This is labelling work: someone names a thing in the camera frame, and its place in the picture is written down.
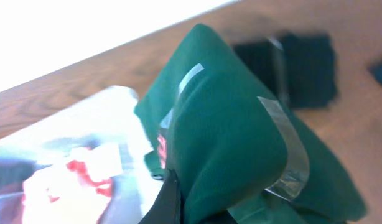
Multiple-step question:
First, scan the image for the pink crumpled cloth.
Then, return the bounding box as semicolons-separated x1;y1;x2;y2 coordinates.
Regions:
22;156;113;224

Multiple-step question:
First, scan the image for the clear plastic storage bin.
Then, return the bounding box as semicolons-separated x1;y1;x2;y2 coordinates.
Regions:
0;86;162;224

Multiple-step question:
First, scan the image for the black cloth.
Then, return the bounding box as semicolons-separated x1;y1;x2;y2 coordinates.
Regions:
233;33;338;109

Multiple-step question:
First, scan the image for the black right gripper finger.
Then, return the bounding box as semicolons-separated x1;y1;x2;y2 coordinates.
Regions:
139;170;182;224

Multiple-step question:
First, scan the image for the green cloth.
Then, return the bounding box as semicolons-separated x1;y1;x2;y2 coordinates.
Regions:
134;24;367;224

